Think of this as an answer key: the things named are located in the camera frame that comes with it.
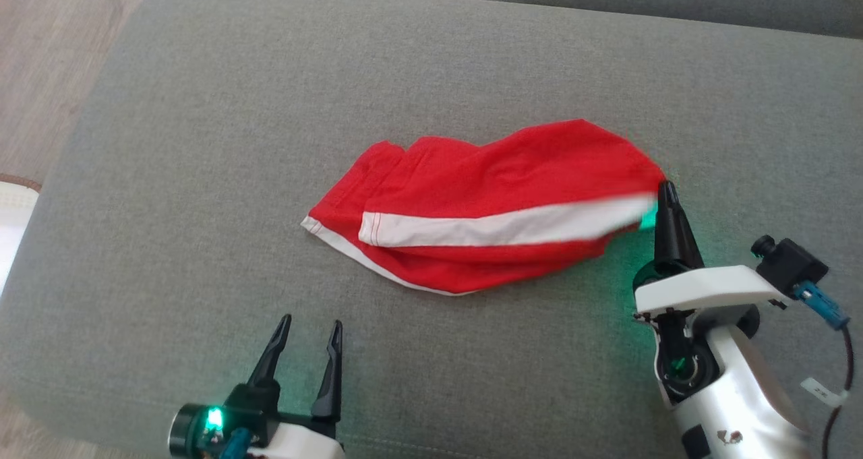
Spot blue left camera connector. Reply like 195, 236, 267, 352
219, 427, 254, 459

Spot smaller grey sofa seat cushion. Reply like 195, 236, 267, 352
482, 0, 863, 40

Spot blue camera connector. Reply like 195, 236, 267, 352
219, 427, 254, 459
794, 280, 850, 330

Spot blue right camera connector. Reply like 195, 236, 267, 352
794, 280, 850, 330

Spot white cable label tag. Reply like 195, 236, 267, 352
801, 377, 847, 408

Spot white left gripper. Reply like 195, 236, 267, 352
247, 314, 346, 459

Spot red shorts with white stripe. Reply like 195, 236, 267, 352
300, 119, 668, 297

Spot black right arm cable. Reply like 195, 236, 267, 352
819, 324, 857, 459

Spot large grey sofa seat cushion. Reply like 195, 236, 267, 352
0, 0, 863, 459

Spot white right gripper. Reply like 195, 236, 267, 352
634, 181, 790, 406

